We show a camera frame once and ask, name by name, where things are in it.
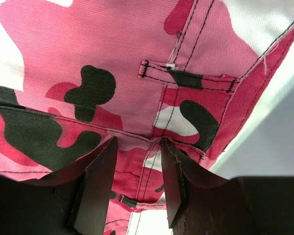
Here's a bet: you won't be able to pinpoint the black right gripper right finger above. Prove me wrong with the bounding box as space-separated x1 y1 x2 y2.
161 139 294 235

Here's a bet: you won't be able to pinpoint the pink camouflage trousers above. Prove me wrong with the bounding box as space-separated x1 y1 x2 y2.
0 0 294 235

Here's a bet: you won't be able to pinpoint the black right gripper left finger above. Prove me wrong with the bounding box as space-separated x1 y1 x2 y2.
0 138 118 235

